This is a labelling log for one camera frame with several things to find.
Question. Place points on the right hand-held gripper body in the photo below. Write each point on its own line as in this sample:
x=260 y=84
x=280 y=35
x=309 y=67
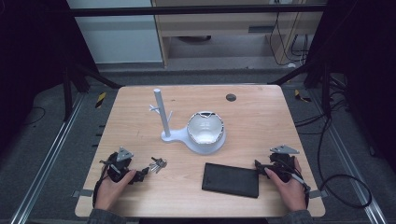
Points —
x=283 y=161

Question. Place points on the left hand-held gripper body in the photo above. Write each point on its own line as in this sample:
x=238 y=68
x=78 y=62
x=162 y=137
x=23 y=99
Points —
x=120 y=163

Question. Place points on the bunch of silver keys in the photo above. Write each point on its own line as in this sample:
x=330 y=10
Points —
x=158 y=164

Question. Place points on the black wallet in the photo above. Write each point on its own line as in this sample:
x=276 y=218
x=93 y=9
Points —
x=231 y=180

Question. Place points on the white key holder stand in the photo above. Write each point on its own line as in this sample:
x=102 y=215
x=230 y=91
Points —
x=174 y=137

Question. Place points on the person's left hand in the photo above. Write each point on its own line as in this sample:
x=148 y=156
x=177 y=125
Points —
x=109 y=191

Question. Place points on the person's right hand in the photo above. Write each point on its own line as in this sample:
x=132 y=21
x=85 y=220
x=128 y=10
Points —
x=289 y=191

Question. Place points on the grey tape tab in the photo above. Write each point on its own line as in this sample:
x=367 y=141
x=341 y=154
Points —
x=318 y=194
x=81 y=193

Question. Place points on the yellow black tape strip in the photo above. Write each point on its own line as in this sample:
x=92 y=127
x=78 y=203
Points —
x=100 y=99
x=300 y=96

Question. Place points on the grey table grommet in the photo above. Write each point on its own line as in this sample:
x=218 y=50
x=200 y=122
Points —
x=230 y=97

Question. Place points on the black metal stand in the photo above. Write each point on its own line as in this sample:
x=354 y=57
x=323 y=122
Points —
x=325 y=93
x=67 y=93

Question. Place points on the white cabinet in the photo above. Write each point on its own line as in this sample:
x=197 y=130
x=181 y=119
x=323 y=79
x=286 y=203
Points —
x=118 y=37

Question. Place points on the black curtain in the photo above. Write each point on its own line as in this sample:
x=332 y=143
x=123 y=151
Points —
x=367 y=62
x=31 y=62

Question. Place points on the black horizontal bar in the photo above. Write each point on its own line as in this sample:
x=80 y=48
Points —
x=193 y=10

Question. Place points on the aluminium floor rail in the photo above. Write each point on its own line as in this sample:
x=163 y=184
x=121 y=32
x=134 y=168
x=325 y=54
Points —
x=351 y=168
x=46 y=161

